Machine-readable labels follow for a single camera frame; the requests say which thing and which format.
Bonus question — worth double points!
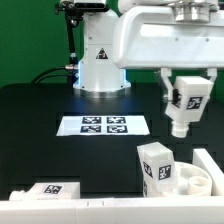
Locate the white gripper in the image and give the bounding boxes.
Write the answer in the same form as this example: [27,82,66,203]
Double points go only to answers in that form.
[112,6,224,102]

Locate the white round stool seat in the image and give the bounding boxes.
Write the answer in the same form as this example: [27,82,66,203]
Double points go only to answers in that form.
[143,161,213,199]

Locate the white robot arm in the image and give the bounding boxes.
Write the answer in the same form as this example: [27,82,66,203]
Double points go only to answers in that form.
[74,0,224,100]

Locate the white fiducial marker sheet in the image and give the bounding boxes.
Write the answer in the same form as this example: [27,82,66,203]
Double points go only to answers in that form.
[57,115,150,136]

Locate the white L-shaped fence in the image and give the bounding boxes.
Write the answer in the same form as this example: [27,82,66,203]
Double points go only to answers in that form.
[0,149,224,224]

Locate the black cables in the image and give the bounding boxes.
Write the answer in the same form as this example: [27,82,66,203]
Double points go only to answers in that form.
[31,67,76,84]

